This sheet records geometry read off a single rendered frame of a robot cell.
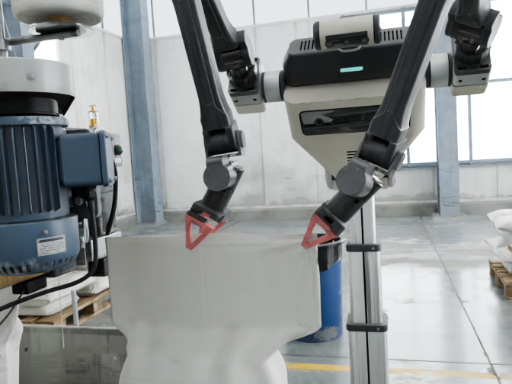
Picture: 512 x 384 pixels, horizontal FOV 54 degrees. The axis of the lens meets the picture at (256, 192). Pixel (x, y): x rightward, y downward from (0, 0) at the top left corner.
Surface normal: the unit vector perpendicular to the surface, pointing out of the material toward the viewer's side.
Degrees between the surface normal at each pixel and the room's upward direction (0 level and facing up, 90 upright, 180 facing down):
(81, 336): 90
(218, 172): 91
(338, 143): 130
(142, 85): 90
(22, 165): 90
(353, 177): 80
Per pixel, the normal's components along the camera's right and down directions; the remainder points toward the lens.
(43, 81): 0.76, 0.01
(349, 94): -0.21, -0.70
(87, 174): 0.16, 0.07
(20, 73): 0.50, 0.05
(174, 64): -0.26, 0.09
